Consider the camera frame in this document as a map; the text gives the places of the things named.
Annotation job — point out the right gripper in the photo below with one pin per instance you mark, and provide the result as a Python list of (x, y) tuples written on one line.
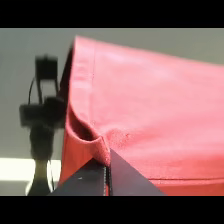
[(41, 113)]

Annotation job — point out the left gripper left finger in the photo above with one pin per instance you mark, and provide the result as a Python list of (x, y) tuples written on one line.
[(88, 181)]

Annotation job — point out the red T-shirt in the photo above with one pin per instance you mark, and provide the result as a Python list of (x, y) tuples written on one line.
[(150, 100)]

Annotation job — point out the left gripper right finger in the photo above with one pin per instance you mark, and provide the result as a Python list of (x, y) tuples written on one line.
[(128, 180)]

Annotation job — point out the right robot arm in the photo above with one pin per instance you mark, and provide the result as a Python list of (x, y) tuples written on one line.
[(41, 143)]

